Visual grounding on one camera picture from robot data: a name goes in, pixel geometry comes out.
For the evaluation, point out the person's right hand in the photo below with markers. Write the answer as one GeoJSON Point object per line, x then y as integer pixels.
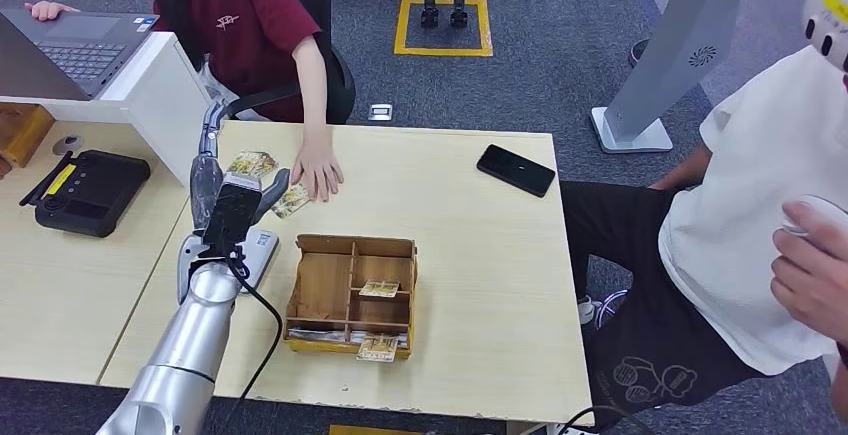
{"type": "Point", "coordinates": [52, 10]}

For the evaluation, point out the person's left hand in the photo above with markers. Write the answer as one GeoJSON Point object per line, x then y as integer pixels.
{"type": "Point", "coordinates": [321, 170]}

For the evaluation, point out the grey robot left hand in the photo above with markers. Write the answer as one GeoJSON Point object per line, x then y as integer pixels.
{"type": "Point", "coordinates": [204, 193]}

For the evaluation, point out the headset person's left hand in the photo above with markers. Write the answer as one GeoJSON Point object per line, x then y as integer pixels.
{"type": "Point", "coordinates": [815, 280]}

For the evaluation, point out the yellow patterned ID card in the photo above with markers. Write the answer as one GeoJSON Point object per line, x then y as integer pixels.
{"type": "Point", "coordinates": [291, 201]}

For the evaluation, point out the white VR controller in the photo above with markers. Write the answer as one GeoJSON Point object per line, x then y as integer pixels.
{"type": "Point", "coordinates": [828, 210]}

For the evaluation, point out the wooden compartment box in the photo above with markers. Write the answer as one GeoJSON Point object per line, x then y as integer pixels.
{"type": "Point", "coordinates": [323, 286]}

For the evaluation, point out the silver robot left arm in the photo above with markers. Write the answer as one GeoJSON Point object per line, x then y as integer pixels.
{"type": "Point", "coordinates": [185, 352]}

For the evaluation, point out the headset person's right forearm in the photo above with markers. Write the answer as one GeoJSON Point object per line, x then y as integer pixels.
{"type": "Point", "coordinates": [682, 168]}

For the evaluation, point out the person's left forearm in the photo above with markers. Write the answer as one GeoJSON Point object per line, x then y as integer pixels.
{"type": "Point", "coordinates": [311, 87]}

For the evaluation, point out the headset person's left forearm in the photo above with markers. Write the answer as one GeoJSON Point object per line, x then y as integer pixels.
{"type": "Point", "coordinates": [841, 386]}

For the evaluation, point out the grey card reader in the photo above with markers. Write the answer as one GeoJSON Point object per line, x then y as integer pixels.
{"type": "Point", "coordinates": [265, 253]}

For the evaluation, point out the person with VR headset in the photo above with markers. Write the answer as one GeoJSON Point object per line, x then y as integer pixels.
{"type": "Point", "coordinates": [729, 233]}

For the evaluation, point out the row of white key cards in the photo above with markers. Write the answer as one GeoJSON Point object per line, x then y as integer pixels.
{"type": "Point", "coordinates": [318, 336]}

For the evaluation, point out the grey laptop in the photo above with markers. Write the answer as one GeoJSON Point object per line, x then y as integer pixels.
{"type": "Point", "coordinates": [86, 48]}

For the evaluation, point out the stack of patterned cards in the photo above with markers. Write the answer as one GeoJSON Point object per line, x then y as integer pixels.
{"type": "Point", "coordinates": [252, 164]}

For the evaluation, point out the metal floor socket plate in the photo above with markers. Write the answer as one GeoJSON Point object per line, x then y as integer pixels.
{"type": "Point", "coordinates": [380, 112]}

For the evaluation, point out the black office chair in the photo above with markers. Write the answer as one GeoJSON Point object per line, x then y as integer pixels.
{"type": "Point", "coordinates": [338, 87]}

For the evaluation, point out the white desk riser shelf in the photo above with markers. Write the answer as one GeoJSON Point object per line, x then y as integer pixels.
{"type": "Point", "coordinates": [162, 101]}

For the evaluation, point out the black console with yellow label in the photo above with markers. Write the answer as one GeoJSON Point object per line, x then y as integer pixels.
{"type": "Point", "coordinates": [93, 193]}

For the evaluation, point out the brown wooden box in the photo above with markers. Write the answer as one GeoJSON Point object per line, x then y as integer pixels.
{"type": "Point", "coordinates": [25, 130]}

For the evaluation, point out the round grey puck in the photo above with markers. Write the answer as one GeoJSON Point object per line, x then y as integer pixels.
{"type": "Point", "coordinates": [67, 144]}

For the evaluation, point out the black smartphone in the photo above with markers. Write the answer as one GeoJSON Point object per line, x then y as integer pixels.
{"type": "Point", "coordinates": [515, 170]}

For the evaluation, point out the white shoe with purple laces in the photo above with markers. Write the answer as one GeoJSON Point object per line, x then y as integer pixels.
{"type": "Point", "coordinates": [596, 309]}

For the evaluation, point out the white VR headset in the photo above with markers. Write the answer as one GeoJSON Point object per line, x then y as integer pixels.
{"type": "Point", "coordinates": [828, 14]}

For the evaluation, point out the yellow floor tape strip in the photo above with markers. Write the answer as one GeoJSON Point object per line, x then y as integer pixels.
{"type": "Point", "coordinates": [371, 431]}

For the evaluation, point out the grey pillar stand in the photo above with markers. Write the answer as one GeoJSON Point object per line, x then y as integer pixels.
{"type": "Point", "coordinates": [672, 54]}

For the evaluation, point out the dark shoe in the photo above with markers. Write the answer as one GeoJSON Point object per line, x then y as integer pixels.
{"type": "Point", "coordinates": [637, 53]}

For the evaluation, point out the white clog shoe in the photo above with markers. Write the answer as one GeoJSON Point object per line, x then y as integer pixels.
{"type": "Point", "coordinates": [566, 430]}

